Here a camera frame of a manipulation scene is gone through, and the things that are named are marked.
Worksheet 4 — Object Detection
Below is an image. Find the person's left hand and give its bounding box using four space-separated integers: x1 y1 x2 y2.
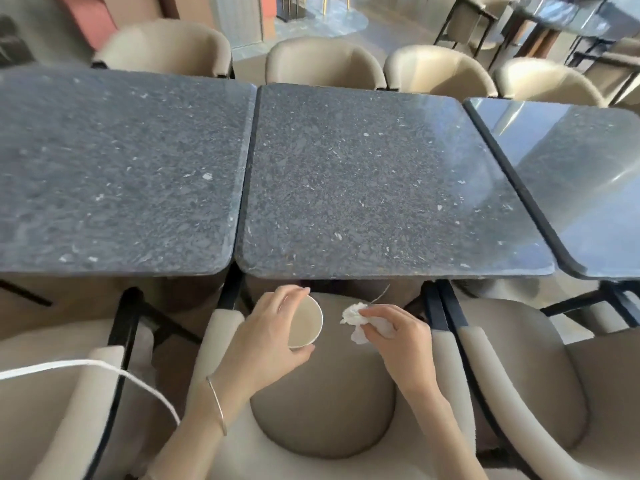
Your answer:
215 286 316 401

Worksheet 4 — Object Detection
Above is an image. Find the person's right hand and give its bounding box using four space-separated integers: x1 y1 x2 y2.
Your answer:
358 304 442 396

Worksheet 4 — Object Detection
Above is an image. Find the white tissue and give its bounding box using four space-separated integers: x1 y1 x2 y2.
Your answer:
340 302 396 346

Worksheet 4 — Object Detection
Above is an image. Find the white paper cup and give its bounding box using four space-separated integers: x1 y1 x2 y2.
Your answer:
279 293 325 351

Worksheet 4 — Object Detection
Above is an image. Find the person's left forearm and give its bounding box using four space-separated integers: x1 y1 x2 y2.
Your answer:
145 367 262 480

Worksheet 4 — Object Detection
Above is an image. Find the person's right forearm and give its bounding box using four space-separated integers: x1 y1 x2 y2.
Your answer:
400 387 490 480

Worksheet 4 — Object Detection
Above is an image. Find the beige upholstered armchair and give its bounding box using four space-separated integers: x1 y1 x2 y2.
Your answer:
492 57 609 108
0 287 202 480
186 292 482 480
383 44 500 99
264 37 389 92
424 279 640 480
91 19 235 80

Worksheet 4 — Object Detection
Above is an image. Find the thin silver bangle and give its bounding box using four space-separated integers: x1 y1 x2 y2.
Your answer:
206 376 228 437

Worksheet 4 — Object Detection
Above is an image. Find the white cable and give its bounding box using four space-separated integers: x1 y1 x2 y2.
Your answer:
0 359 181 427

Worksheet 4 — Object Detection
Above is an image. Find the beige chair with black frame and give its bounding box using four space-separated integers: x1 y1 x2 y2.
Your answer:
433 0 512 58
569 37 640 114

